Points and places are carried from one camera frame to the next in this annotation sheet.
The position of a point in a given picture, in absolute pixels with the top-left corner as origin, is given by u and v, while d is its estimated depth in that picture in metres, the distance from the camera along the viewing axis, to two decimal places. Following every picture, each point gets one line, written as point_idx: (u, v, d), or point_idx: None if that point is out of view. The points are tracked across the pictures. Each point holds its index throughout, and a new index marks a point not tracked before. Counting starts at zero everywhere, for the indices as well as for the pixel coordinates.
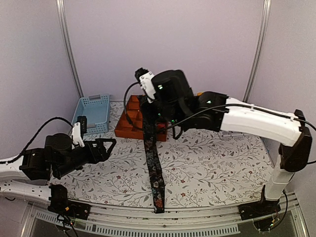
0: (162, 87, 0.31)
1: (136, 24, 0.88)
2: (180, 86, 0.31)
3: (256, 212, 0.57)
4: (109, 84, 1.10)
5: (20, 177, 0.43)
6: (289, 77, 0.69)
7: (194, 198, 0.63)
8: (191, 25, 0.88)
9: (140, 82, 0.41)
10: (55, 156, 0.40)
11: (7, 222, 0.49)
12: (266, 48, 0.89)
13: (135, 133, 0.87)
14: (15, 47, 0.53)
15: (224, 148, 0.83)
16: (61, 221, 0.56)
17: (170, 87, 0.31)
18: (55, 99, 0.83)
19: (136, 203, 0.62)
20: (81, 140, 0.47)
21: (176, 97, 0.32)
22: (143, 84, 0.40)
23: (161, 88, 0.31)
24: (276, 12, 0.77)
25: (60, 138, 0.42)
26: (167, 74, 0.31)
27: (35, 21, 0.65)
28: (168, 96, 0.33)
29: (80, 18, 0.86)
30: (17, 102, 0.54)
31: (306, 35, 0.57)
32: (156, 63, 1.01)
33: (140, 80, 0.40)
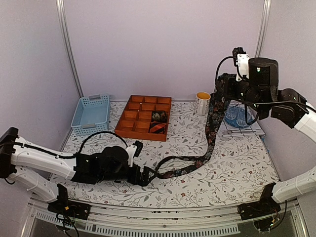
0: (259, 70, 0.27)
1: (136, 25, 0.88)
2: (272, 72, 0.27)
3: (256, 212, 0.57)
4: (109, 84, 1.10)
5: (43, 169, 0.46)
6: (288, 77, 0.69)
7: (194, 198, 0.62)
8: (192, 25, 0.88)
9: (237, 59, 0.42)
10: (104, 164, 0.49)
11: (9, 222, 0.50)
12: (265, 48, 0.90)
13: (135, 133, 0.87)
14: (15, 48, 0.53)
15: (224, 148, 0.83)
16: (61, 221, 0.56)
17: (267, 73, 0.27)
18: (56, 100, 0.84)
19: (136, 203, 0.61)
20: (130, 160, 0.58)
21: (268, 83, 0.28)
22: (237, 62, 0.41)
23: (258, 71, 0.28)
24: (276, 12, 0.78)
25: (118, 151, 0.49)
26: (265, 60, 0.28)
27: (36, 22, 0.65)
28: (262, 80, 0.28)
29: (80, 18, 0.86)
30: (18, 102, 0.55)
31: (306, 35, 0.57)
32: (156, 63, 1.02)
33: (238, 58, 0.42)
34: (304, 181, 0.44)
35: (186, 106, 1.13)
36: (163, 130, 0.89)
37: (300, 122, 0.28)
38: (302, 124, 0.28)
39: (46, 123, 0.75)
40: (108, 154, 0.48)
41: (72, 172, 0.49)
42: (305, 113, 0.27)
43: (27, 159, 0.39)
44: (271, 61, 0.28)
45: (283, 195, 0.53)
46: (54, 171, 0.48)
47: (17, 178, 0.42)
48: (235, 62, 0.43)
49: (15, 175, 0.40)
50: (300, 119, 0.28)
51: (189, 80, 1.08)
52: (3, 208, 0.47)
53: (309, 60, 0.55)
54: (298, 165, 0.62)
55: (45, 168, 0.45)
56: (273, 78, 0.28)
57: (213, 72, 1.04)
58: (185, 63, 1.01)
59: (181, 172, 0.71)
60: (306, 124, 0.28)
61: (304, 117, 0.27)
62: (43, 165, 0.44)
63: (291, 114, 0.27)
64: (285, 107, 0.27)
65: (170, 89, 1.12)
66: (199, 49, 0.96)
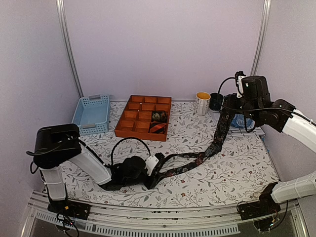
0: (248, 86, 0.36)
1: (135, 24, 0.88)
2: (262, 86, 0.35)
3: (256, 212, 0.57)
4: (109, 84, 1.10)
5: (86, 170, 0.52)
6: (288, 76, 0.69)
7: (194, 198, 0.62)
8: (191, 25, 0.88)
9: (236, 79, 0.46)
10: (127, 172, 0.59)
11: (10, 222, 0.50)
12: (265, 47, 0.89)
13: (135, 133, 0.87)
14: (15, 48, 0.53)
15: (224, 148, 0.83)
16: (61, 221, 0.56)
17: (254, 88, 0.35)
18: (56, 100, 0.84)
19: (136, 203, 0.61)
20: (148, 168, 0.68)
21: (256, 96, 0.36)
22: (238, 81, 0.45)
23: (248, 86, 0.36)
24: (276, 12, 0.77)
25: (136, 160, 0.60)
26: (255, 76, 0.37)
27: (36, 22, 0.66)
28: (252, 93, 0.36)
29: (81, 18, 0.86)
30: (17, 102, 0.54)
31: (306, 34, 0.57)
32: (156, 63, 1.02)
33: (238, 77, 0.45)
34: (302, 183, 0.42)
35: (185, 106, 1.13)
36: (163, 130, 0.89)
37: (287, 125, 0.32)
38: (289, 128, 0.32)
39: (46, 124, 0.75)
40: (130, 164, 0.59)
41: (108, 178, 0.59)
42: (288, 117, 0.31)
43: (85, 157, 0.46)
44: (259, 77, 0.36)
45: (282, 195, 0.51)
46: (96, 177, 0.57)
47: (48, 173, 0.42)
48: (236, 81, 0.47)
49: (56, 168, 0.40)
50: (286, 122, 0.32)
51: (189, 80, 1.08)
52: (3, 208, 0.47)
53: (310, 60, 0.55)
54: (298, 165, 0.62)
55: (92, 172, 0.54)
56: (260, 90, 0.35)
57: (213, 72, 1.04)
58: (185, 63, 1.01)
59: (182, 169, 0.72)
60: (293, 127, 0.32)
61: (288, 121, 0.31)
62: (94, 169, 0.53)
63: (273, 117, 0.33)
64: (267, 113, 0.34)
65: (170, 89, 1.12)
66: (199, 49, 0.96)
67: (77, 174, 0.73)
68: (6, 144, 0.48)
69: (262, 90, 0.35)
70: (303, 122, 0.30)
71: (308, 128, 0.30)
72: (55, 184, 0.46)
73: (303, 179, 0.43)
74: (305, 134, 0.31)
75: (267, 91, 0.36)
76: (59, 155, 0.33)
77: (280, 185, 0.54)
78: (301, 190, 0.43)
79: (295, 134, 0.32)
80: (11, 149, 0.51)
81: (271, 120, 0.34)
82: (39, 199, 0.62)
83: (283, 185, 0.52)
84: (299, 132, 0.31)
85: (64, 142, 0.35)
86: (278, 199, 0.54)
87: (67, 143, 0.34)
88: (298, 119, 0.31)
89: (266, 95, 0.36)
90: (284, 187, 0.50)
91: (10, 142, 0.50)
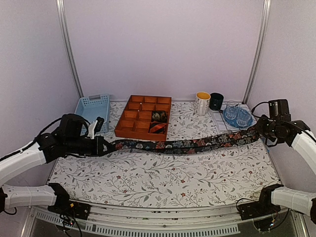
0: (271, 105, 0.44)
1: (136, 24, 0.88)
2: (283, 106, 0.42)
3: (256, 213, 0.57)
4: (109, 85, 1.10)
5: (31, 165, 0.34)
6: (288, 76, 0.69)
7: (194, 198, 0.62)
8: (192, 24, 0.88)
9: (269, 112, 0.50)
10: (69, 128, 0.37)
11: (11, 222, 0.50)
12: (265, 47, 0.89)
13: (135, 133, 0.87)
14: (15, 49, 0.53)
15: (214, 141, 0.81)
16: (62, 221, 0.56)
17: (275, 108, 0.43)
18: (56, 100, 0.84)
19: (136, 203, 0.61)
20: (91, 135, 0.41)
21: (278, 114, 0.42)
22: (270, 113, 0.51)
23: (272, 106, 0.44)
24: (276, 12, 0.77)
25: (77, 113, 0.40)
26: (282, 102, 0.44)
27: (36, 23, 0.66)
28: (274, 113, 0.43)
29: (80, 17, 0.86)
30: (18, 103, 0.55)
31: (306, 34, 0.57)
32: (156, 63, 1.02)
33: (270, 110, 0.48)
34: (302, 196, 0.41)
35: (185, 106, 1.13)
36: (163, 130, 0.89)
37: (295, 140, 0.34)
38: (297, 143, 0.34)
39: (47, 124, 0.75)
40: (74, 117, 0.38)
41: (43, 152, 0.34)
42: (296, 132, 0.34)
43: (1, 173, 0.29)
44: (283, 100, 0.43)
45: (280, 198, 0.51)
46: (38, 164, 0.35)
47: (13, 202, 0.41)
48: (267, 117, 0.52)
49: (8, 199, 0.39)
50: (294, 137, 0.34)
51: (189, 80, 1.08)
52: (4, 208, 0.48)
53: (310, 60, 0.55)
54: (298, 164, 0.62)
55: (26, 166, 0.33)
56: (280, 110, 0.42)
57: (213, 72, 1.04)
58: (185, 63, 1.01)
59: (136, 144, 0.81)
60: (299, 143, 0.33)
61: (297, 137, 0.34)
62: (19, 165, 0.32)
63: (285, 131, 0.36)
64: (281, 126, 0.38)
65: (170, 89, 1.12)
66: (199, 49, 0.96)
67: (77, 174, 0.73)
68: (6, 144, 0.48)
69: (281, 108, 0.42)
70: (309, 139, 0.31)
71: (309, 144, 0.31)
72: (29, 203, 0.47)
73: (303, 193, 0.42)
74: (310, 152, 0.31)
75: (287, 111, 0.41)
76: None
77: (279, 190, 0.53)
78: (298, 200, 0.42)
79: (303, 153, 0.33)
80: (11, 149, 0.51)
81: (282, 132, 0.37)
82: None
83: (286, 189, 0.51)
84: (305, 150, 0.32)
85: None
86: (276, 202, 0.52)
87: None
88: (306, 136, 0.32)
89: (287, 115, 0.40)
90: (284, 192, 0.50)
91: (10, 143, 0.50)
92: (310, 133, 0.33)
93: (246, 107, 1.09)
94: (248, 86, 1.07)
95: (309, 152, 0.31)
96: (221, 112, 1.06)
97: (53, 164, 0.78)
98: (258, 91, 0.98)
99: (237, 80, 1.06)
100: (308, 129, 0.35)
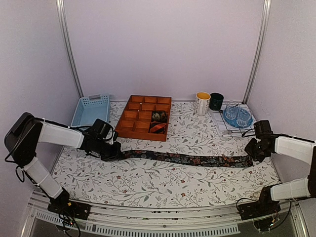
0: (256, 125, 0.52)
1: (135, 24, 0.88)
2: (265, 125, 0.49)
3: (256, 212, 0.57)
4: (109, 85, 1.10)
5: (63, 141, 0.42)
6: (288, 76, 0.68)
7: (194, 198, 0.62)
8: (191, 25, 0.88)
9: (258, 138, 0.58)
10: (101, 130, 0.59)
11: (10, 221, 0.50)
12: (265, 48, 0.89)
13: (135, 133, 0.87)
14: (14, 48, 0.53)
15: (214, 159, 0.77)
16: (61, 221, 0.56)
17: (260, 126, 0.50)
18: (56, 99, 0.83)
19: (136, 203, 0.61)
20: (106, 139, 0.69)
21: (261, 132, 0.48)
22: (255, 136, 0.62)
23: (256, 126, 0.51)
24: (276, 12, 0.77)
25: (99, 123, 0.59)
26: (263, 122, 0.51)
27: (35, 22, 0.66)
28: (258, 131, 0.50)
29: (80, 17, 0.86)
30: (17, 103, 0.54)
31: (306, 34, 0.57)
32: (156, 63, 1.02)
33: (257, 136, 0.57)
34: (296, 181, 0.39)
35: (185, 106, 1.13)
36: (163, 130, 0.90)
37: (276, 144, 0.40)
38: (280, 146, 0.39)
39: None
40: (103, 123, 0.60)
41: (82, 136, 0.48)
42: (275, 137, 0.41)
43: (52, 132, 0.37)
44: (264, 120, 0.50)
45: (279, 192, 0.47)
46: (69, 144, 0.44)
47: (32, 168, 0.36)
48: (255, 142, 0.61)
49: (34, 160, 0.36)
50: (275, 141, 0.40)
51: (188, 80, 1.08)
52: (4, 208, 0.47)
53: (310, 59, 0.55)
54: (296, 162, 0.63)
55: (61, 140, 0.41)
56: (263, 128, 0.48)
57: (213, 72, 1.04)
58: (185, 63, 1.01)
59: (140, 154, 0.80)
60: (279, 144, 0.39)
61: (276, 141, 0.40)
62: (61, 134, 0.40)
63: (266, 141, 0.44)
64: (263, 139, 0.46)
65: (170, 89, 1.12)
66: (198, 49, 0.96)
67: (77, 174, 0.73)
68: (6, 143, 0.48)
69: (263, 126, 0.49)
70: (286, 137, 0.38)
71: (287, 139, 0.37)
72: (45, 179, 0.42)
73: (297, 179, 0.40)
74: (291, 145, 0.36)
75: (269, 129, 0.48)
76: (27, 143, 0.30)
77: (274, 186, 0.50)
78: (295, 187, 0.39)
79: (288, 152, 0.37)
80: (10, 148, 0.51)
81: (265, 143, 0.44)
82: (39, 199, 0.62)
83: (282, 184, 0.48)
84: (287, 147, 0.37)
85: (27, 127, 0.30)
86: (276, 196, 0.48)
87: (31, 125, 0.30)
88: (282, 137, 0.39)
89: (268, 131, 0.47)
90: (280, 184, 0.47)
91: None
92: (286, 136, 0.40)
93: (246, 107, 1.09)
94: (248, 86, 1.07)
95: (289, 145, 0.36)
96: (221, 112, 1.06)
97: (53, 164, 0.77)
98: (258, 91, 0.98)
99: (237, 81, 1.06)
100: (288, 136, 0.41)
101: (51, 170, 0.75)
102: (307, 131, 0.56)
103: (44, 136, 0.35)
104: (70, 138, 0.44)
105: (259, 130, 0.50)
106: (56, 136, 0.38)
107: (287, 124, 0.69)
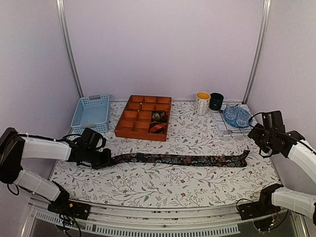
0: (264, 116, 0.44)
1: (135, 24, 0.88)
2: (277, 118, 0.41)
3: (256, 213, 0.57)
4: (109, 85, 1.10)
5: (50, 154, 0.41)
6: (289, 76, 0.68)
7: (194, 198, 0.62)
8: (191, 25, 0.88)
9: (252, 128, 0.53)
10: (90, 139, 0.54)
11: (11, 221, 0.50)
12: (265, 48, 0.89)
13: (135, 133, 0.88)
14: (14, 47, 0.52)
15: (205, 159, 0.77)
16: (62, 221, 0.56)
17: (272, 119, 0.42)
18: (56, 100, 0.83)
19: (136, 203, 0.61)
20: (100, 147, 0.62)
21: (274, 127, 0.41)
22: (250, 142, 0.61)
23: (266, 118, 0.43)
24: (276, 12, 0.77)
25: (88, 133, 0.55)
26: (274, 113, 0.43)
27: (35, 22, 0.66)
28: (269, 125, 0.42)
29: (80, 17, 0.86)
30: (17, 102, 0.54)
31: (306, 34, 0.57)
32: (156, 63, 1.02)
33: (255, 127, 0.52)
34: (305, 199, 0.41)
35: (185, 106, 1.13)
36: (163, 131, 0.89)
37: (291, 151, 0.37)
38: (293, 154, 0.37)
39: (47, 123, 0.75)
40: (93, 132, 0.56)
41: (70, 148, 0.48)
42: (293, 143, 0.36)
43: (36, 147, 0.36)
44: (276, 111, 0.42)
45: (281, 200, 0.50)
46: (57, 157, 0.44)
47: (22, 179, 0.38)
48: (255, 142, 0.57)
49: (22, 173, 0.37)
50: (291, 148, 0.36)
51: (188, 80, 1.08)
52: (3, 208, 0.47)
53: (310, 60, 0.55)
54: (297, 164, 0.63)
55: (48, 154, 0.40)
56: (276, 122, 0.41)
57: (213, 72, 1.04)
58: (185, 63, 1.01)
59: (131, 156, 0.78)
60: (296, 153, 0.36)
61: (293, 148, 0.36)
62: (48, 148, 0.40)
63: (280, 142, 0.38)
64: (276, 138, 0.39)
65: (170, 89, 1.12)
66: (198, 49, 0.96)
67: (77, 174, 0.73)
68: None
69: (276, 120, 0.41)
70: (306, 150, 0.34)
71: (307, 155, 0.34)
72: (39, 186, 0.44)
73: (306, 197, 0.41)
74: (306, 161, 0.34)
75: (281, 122, 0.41)
76: (12, 160, 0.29)
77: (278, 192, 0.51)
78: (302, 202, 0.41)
79: (297, 161, 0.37)
80: None
81: (278, 144, 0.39)
82: (39, 199, 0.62)
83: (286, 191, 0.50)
84: (300, 159, 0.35)
85: (10, 144, 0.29)
86: (276, 202, 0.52)
87: (13, 141, 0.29)
88: (302, 147, 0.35)
89: (282, 126, 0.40)
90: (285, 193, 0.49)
91: None
92: (307, 143, 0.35)
93: (246, 107, 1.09)
94: (248, 86, 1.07)
95: (305, 161, 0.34)
96: (221, 112, 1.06)
97: (53, 164, 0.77)
98: (258, 91, 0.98)
99: (237, 81, 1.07)
100: (304, 138, 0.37)
101: (51, 170, 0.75)
102: (307, 131, 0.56)
103: (27, 153, 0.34)
104: (57, 151, 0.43)
105: (270, 123, 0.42)
106: (42, 150, 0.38)
107: (287, 124, 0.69)
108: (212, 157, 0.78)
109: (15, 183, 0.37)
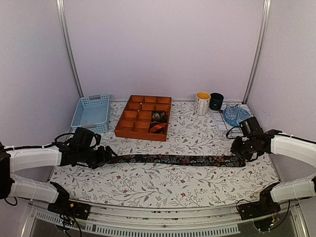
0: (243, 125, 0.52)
1: (135, 24, 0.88)
2: (254, 124, 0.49)
3: (256, 213, 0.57)
4: (109, 85, 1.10)
5: (41, 162, 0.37)
6: (289, 76, 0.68)
7: (194, 198, 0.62)
8: (191, 25, 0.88)
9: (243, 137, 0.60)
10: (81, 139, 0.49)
11: (10, 221, 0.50)
12: (265, 48, 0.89)
13: (135, 133, 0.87)
14: (14, 48, 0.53)
15: (204, 159, 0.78)
16: (62, 221, 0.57)
17: (249, 125, 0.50)
18: (56, 99, 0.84)
19: (136, 203, 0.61)
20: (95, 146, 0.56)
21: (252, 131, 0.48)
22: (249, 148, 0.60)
23: (245, 126, 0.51)
24: (276, 12, 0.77)
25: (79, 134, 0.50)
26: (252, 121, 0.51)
27: (35, 22, 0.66)
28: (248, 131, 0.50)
29: (79, 17, 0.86)
30: (17, 102, 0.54)
31: (306, 34, 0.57)
32: (156, 63, 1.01)
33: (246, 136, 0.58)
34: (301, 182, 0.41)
35: (186, 106, 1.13)
36: (163, 131, 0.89)
37: (272, 145, 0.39)
38: (277, 147, 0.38)
39: (47, 123, 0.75)
40: (85, 131, 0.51)
41: (60, 154, 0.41)
42: (270, 138, 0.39)
43: (22, 160, 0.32)
44: (251, 118, 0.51)
45: (281, 194, 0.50)
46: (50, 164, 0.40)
47: (18, 191, 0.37)
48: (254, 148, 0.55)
49: (14, 185, 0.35)
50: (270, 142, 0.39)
51: (188, 80, 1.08)
52: (4, 208, 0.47)
53: (310, 60, 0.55)
54: (295, 160, 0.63)
55: (38, 162, 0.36)
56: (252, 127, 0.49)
57: (213, 72, 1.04)
58: (185, 63, 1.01)
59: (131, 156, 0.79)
60: (278, 145, 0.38)
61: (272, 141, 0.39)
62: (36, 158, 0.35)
63: (260, 142, 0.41)
64: (256, 139, 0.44)
65: (170, 89, 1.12)
66: (198, 49, 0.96)
67: (77, 174, 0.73)
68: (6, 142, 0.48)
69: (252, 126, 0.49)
70: (285, 138, 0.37)
71: (289, 141, 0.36)
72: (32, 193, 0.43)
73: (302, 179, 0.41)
74: (293, 147, 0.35)
75: (258, 126, 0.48)
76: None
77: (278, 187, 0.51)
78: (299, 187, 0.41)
79: (287, 151, 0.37)
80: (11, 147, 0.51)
81: (259, 144, 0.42)
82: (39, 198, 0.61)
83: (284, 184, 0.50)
84: (287, 148, 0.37)
85: None
86: (279, 198, 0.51)
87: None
88: (280, 137, 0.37)
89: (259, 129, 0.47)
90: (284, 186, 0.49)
91: (10, 140, 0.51)
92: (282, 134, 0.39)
93: (247, 107, 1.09)
94: (248, 85, 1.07)
95: (292, 147, 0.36)
96: (221, 112, 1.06)
97: None
98: (258, 91, 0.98)
99: (237, 80, 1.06)
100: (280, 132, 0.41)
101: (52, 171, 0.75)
102: (307, 131, 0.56)
103: (14, 168, 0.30)
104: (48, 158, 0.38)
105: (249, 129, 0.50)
106: (29, 160, 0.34)
107: (287, 124, 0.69)
108: (212, 157, 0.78)
109: (11, 196, 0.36)
